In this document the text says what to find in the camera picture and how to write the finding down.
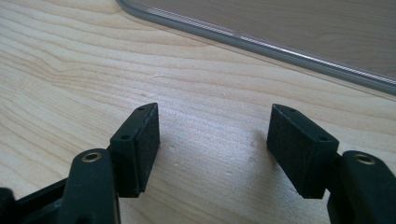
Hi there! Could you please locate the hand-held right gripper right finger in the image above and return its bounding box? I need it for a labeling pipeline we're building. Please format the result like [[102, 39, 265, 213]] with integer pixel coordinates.
[[266, 104, 340, 200]]

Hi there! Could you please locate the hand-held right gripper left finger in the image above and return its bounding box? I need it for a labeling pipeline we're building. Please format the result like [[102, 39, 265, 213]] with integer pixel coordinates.
[[108, 103, 162, 199]]

